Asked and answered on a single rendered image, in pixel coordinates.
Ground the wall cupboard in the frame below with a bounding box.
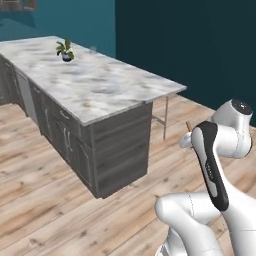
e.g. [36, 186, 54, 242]
[0, 0, 37, 13]

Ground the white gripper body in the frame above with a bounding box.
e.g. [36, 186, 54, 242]
[178, 131, 194, 150]

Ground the grey cupboard door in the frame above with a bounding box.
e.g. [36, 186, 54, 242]
[69, 132, 93, 188]
[53, 118, 72, 164]

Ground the grey drawer front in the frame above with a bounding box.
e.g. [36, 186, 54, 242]
[53, 105, 83, 137]
[29, 81, 44, 101]

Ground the silver door handle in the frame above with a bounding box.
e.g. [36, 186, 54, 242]
[67, 131, 73, 153]

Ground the green plant in dark pot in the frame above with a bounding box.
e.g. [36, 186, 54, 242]
[55, 39, 76, 63]

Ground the grey dishwasher front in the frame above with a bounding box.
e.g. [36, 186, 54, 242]
[15, 71, 40, 127]

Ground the grey island cupboard run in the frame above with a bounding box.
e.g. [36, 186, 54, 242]
[0, 54, 154, 200]

